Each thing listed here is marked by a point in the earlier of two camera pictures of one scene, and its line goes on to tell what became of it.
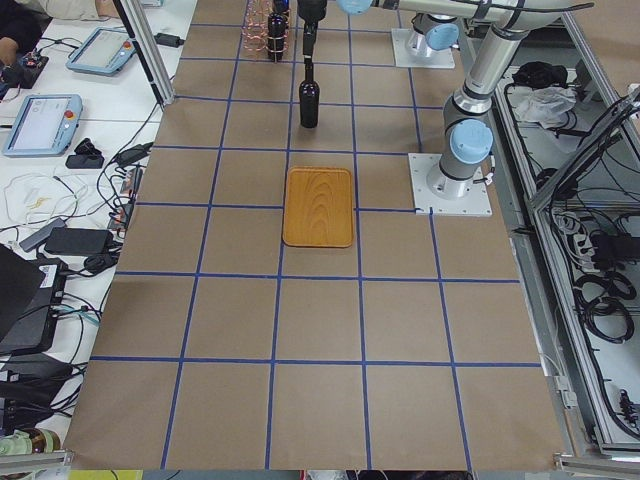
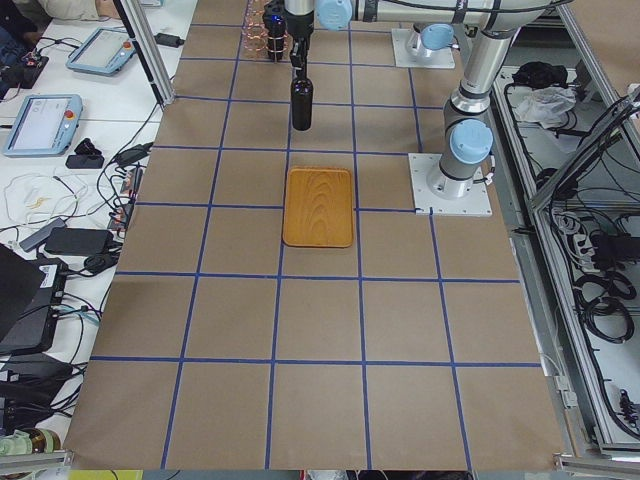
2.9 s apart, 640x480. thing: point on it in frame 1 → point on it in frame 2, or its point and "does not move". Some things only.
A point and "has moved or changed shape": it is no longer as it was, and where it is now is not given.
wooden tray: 318,207 does not move
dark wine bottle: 309,96 has moved or changed shape
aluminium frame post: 151,49 does not move
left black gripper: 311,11 → 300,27
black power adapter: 168,40 does not move
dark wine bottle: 276,32 does not move
